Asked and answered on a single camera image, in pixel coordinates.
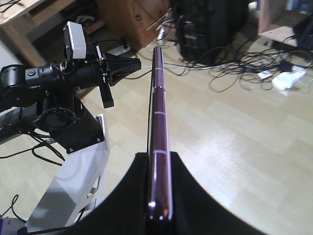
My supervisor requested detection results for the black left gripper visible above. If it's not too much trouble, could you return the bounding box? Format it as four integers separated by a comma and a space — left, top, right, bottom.
65, 41, 141, 108

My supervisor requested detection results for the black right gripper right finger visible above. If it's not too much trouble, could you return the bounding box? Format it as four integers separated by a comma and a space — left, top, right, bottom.
171, 152, 264, 235

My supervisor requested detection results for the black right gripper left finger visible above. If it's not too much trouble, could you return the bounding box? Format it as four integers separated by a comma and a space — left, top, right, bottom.
61, 153, 149, 235

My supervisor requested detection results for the black smartphone with purple frame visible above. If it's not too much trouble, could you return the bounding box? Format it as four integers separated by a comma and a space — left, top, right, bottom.
146, 47, 173, 235

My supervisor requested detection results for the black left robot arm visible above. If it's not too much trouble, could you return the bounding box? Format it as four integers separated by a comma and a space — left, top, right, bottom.
0, 43, 147, 235

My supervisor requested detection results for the wooden cabinet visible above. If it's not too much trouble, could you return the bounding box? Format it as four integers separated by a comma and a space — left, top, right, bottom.
96, 0, 170, 50

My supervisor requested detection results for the black computer tower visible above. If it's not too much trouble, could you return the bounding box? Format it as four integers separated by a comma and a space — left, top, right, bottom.
173, 0, 248, 66

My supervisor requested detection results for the white power strip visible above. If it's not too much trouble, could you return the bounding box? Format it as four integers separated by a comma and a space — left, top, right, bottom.
272, 70, 307, 91

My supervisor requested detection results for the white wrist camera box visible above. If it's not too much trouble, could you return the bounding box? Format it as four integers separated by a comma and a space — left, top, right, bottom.
64, 21, 87, 60

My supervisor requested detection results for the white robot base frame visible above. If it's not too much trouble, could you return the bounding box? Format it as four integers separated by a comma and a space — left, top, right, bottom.
0, 114, 111, 235

